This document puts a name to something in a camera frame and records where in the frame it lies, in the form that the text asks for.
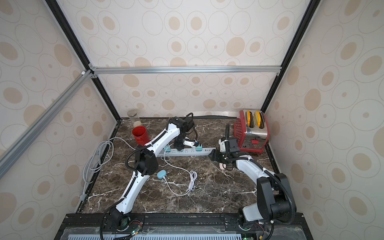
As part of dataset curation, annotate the teal charger with black cable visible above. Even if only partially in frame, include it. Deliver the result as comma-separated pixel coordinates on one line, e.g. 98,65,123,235
196,145,203,152

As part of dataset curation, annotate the white usb cable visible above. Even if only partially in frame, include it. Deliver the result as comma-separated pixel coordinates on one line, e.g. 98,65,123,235
160,149,198,197

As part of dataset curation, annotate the blue earbud case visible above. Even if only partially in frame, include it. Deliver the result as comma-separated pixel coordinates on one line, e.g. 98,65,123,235
157,170,167,180

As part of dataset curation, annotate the pink earbud case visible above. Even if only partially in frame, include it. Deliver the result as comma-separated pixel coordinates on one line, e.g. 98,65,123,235
219,163,226,170

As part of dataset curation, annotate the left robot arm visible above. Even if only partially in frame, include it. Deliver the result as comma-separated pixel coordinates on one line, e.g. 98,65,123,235
100,113,199,232

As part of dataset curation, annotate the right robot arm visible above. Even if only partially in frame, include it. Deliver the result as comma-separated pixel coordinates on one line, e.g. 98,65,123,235
209,124,297,226

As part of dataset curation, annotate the red silver toaster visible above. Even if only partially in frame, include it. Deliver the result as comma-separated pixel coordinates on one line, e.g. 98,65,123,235
234,109,269,154

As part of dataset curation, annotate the red metal cup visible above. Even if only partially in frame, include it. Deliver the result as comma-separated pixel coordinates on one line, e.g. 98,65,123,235
132,126,151,146

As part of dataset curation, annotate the clear glass jar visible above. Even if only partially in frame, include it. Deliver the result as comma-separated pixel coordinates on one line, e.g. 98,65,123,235
127,109,142,128

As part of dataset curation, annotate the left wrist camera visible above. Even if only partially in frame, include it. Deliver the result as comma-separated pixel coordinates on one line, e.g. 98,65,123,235
183,140,199,148

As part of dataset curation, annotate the power strip white cord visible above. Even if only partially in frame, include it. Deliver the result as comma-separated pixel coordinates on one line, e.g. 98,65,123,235
81,136,137,184

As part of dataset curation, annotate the horizontal aluminium rail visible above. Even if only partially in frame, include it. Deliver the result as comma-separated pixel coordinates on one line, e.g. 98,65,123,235
89,64,282,75

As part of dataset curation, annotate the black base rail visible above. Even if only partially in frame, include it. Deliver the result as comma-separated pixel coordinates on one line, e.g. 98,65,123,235
55,213,313,240

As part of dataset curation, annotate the diagonal aluminium rail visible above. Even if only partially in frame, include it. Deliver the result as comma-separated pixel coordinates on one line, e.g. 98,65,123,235
1,70,92,177

